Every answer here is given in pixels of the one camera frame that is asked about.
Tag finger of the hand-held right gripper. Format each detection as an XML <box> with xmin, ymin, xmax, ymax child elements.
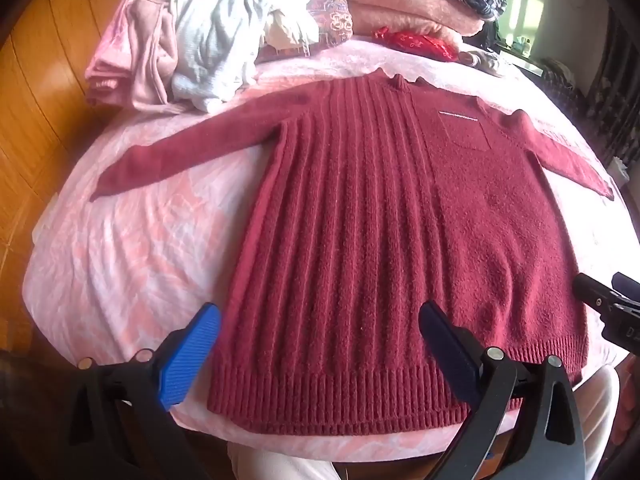
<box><xmin>573</xmin><ymin>271</ymin><xmax>640</xmax><ymax>311</ymax></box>
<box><xmin>602</xmin><ymin>306</ymin><xmax>640</xmax><ymax>356</ymax></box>

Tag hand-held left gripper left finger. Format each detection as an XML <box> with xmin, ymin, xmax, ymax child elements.
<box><xmin>67</xmin><ymin>304</ymin><xmax>222</xmax><ymax>480</ymax></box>

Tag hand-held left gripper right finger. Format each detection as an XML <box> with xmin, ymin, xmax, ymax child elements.
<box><xmin>419</xmin><ymin>301</ymin><xmax>586</xmax><ymax>480</ymax></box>

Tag dark red knit sweater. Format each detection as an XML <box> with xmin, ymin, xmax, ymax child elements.
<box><xmin>91</xmin><ymin>69</ymin><xmax>616</xmax><ymax>436</ymax></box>

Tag dark patterned furniture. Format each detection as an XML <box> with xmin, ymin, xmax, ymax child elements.
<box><xmin>540</xmin><ymin>35</ymin><xmax>640</xmax><ymax>171</ymax></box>

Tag grey socks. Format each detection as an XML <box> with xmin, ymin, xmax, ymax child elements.
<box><xmin>460</xmin><ymin>49</ymin><xmax>506</xmax><ymax>78</ymax></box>

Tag pink garment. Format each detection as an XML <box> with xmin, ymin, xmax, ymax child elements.
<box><xmin>85</xmin><ymin>0</ymin><xmax>183</xmax><ymax>113</ymax></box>

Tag white ribbed garment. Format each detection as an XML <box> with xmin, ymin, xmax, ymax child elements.
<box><xmin>170</xmin><ymin>0</ymin><xmax>316</xmax><ymax>113</ymax></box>

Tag cream zip jacket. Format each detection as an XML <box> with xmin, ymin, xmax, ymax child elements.
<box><xmin>262</xmin><ymin>10</ymin><xmax>321</xmax><ymax>53</ymax></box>

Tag patterned pillow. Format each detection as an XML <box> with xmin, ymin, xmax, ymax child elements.
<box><xmin>255</xmin><ymin>0</ymin><xmax>353</xmax><ymax>63</ymax></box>

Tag red drawstring pouch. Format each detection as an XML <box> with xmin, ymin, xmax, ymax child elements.
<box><xmin>372</xmin><ymin>25</ymin><xmax>458</xmax><ymax>61</ymax></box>

